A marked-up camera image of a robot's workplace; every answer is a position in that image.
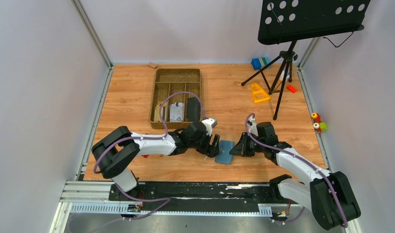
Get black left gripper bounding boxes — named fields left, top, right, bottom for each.
left=189, top=132, right=222, bottom=158

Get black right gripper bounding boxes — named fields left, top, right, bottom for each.
left=229, top=133, right=265, bottom=158

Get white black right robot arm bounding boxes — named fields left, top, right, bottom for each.
left=230, top=115, right=361, bottom=230

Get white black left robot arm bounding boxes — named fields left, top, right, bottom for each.
left=91, top=118, right=220, bottom=200

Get white card in tray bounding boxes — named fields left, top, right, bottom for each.
left=170, top=102, right=185, bottom=122

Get tan cards in tray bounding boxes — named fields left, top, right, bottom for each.
left=154, top=101, right=169, bottom=122

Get black wallet in tray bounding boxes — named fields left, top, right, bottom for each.
left=186, top=97, right=201, bottom=122

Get woven compartment tray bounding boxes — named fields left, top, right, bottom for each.
left=150, top=68, right=203, bottom=129

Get yellow triangular toy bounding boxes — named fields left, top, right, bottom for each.
left=250, top=83, right=271, bottom=104

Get red block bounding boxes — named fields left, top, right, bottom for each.
left=287, top=85, right=297, bottom=93

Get colourful toy stack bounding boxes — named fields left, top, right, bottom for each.
left=310, top=112, right=328, bottom=133

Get blue green block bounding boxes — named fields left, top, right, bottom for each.
left=251, top=57, right=271, bottom=70

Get small cardboard scrap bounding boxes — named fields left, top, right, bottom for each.
left=148, top=62, right=157, bottom=69

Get black music stand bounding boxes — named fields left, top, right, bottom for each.
left=240, top=0, right=372, bottom=121

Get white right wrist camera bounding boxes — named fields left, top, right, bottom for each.
left=247, top=116, right=258, bottom=136

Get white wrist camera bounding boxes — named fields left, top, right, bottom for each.
left=247, top=116, right=258, bottom=136
left=201, top=118, right=217, bottom=136

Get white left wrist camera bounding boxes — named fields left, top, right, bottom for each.
left=201, top=118, right=217, bottom=136

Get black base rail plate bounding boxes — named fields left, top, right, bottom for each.
left=128, top=182, right=294, bottom=213

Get white slotted cable duct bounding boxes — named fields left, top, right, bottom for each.
left=70, top=203, right=273, bottom=216

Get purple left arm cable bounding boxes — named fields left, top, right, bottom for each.
left=93, top=91, right=207, bottom=174

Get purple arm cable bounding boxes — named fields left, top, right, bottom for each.
left=93, top=91, right=207, bottom=174
left=245, top=113, right=348, bottom=228

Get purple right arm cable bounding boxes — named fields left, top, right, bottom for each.
left=245, top=113, right=348, bottom=228

